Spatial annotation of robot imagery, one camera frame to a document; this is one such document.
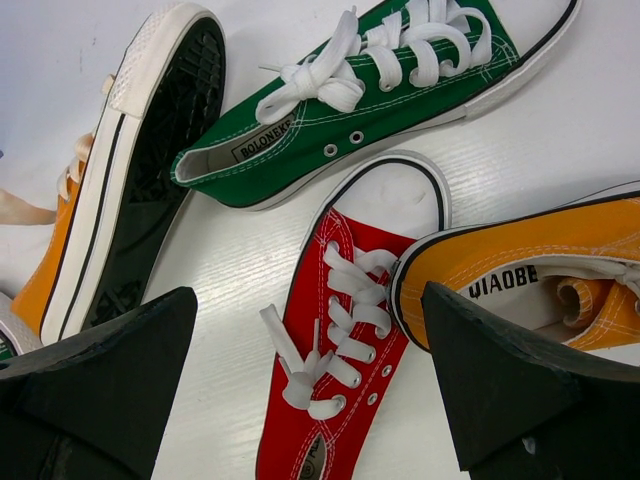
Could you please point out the red sneaker centre right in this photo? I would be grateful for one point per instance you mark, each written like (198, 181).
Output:
(337, 345)

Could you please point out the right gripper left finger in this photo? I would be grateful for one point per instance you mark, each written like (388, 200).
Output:
(95, 405)

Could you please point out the green sneaker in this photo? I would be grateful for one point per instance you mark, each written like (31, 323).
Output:
(386, 75)
(7, 345)

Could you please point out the orange sneaker under gripper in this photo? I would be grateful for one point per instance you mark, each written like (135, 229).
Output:
(571, 273)

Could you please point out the orange sneaker on side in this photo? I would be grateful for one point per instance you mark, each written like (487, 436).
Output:
(116, 200)

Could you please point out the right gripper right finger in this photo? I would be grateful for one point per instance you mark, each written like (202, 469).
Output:
(520, 406)

